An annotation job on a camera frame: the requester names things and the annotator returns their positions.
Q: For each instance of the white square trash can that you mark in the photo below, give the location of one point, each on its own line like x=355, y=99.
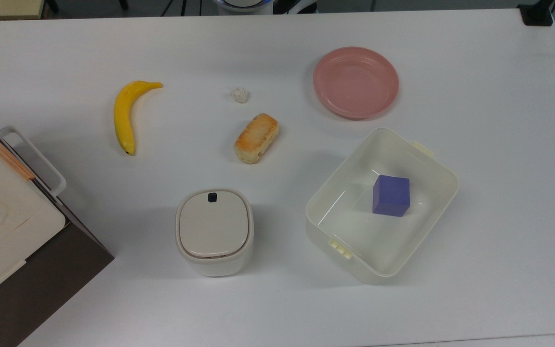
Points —
x=212, y=229

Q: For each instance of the white and blue robot base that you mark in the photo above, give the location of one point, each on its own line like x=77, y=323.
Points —
x=244, y=5

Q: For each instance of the toasted bread roll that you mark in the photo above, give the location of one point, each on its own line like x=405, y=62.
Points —
x=257, y=138

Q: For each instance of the small white crumpled paper ball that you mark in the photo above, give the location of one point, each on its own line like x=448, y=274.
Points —
x=240, y=95

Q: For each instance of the white plastic storage container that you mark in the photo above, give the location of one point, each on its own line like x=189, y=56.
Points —
x=354, y=226

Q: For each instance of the purple cube block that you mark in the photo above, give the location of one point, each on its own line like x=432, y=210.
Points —
x=391, y=195

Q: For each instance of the pink plastic plate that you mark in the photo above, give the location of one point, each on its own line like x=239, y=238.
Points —
x=355, y=82

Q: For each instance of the yellow banana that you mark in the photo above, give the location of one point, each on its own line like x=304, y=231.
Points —
x=123, y=113

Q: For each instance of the white and brown oven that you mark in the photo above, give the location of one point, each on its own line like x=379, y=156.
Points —
x=3, y=231

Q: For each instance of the wooden side table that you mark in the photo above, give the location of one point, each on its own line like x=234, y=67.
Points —
x=3, y=7

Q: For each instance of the black table clamp mount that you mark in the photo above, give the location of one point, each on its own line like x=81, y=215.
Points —
x=537, y=13

